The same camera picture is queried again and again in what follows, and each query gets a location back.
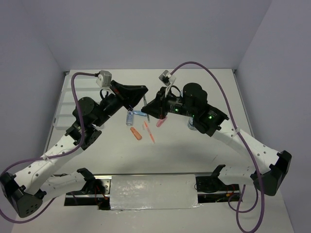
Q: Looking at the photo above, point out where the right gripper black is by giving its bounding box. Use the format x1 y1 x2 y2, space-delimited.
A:
141 84 197 117

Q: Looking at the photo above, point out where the blue plastic case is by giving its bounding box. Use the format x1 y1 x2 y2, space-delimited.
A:
133 110 147 117

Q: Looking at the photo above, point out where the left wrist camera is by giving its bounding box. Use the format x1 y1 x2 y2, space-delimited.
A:
96 70 112 88

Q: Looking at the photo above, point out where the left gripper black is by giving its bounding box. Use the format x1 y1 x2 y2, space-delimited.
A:
94 82 150 128

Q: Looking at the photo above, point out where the pink plastic case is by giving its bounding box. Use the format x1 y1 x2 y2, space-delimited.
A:
156 118 167 127

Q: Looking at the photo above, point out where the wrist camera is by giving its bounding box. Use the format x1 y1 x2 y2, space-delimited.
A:
159 70 176 86
96 70 112 88

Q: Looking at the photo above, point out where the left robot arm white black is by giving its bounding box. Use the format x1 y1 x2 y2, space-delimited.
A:
0 81 148 223

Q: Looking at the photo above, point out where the orange highlighter pen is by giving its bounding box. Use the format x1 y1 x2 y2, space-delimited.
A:
144 121 155 144

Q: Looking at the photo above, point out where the orange plastic case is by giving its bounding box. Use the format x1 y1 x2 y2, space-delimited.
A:
130 127 142 140

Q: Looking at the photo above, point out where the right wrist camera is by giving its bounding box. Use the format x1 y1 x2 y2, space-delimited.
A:
159 70 176 86

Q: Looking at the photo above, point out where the green highlighter pen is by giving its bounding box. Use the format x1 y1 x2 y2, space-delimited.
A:
143 95 150 123

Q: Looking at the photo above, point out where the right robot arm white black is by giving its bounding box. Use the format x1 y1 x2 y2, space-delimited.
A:
142 83 292 196

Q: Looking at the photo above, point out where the clear spray bottle blue cap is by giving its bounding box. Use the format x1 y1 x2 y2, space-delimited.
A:
126 110 134 126

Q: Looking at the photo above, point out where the blue paint jar near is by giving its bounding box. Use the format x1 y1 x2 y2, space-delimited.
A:
188 117 197 131

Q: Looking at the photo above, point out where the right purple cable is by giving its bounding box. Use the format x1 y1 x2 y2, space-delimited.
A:
170 62 267 233

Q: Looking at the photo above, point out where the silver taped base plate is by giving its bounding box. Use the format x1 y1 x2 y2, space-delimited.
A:
110 174 199 210

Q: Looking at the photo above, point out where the white compartment tray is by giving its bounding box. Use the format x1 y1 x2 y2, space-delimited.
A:
53 75 102 130

